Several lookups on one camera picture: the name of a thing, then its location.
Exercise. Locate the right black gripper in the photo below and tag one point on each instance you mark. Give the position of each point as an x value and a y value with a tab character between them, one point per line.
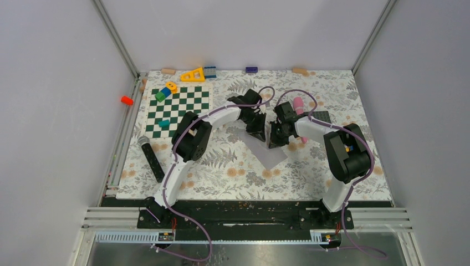
275	142

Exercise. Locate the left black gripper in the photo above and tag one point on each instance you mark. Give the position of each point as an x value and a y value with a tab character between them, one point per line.
258	132

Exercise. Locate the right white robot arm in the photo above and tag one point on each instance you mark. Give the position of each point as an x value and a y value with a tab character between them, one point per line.
349	157

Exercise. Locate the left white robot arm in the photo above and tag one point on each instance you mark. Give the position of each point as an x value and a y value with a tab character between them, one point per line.
190	142

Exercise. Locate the floral patterned table mat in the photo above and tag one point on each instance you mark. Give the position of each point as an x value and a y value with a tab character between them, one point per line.
229	170

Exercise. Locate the pink marker pen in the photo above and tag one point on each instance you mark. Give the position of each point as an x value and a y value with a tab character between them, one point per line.
298	105

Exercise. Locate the dark grey lego baseplate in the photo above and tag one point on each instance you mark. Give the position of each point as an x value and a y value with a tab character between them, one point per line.
322	116

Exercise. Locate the dark blue lego brick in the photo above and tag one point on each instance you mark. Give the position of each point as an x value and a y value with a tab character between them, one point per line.
251	69

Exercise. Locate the right wooden cylinder peg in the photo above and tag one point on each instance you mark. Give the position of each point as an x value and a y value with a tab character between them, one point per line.
300	71

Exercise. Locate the wooden cylinder peg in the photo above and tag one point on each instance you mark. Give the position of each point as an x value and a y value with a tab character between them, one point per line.
300	71
168	71

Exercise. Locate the yellow triangle toy block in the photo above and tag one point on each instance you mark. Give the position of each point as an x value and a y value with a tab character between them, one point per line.
196	75

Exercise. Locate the teal small block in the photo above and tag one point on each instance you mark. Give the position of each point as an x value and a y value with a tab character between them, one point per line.
164	123

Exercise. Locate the green white chessboard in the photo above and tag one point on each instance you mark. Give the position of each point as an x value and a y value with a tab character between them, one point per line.
196	98

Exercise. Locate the blue cube block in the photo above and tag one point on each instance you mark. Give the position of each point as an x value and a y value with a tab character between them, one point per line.
166	91

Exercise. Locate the green cube block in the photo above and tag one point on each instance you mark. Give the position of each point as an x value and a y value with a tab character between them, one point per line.
160	96

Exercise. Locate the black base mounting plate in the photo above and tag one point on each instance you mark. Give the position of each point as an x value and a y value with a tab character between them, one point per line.
241	220

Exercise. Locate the left wooden cylinder peg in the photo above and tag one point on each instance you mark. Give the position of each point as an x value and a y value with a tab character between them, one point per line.
168	71

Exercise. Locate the black grey microphone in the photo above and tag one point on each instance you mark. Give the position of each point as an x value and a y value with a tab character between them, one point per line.
144	143

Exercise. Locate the red cylinder block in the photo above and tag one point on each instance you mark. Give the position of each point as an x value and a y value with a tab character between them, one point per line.
127	100

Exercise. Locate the orange ring toy block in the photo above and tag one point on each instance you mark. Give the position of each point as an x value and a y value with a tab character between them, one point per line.
172	87

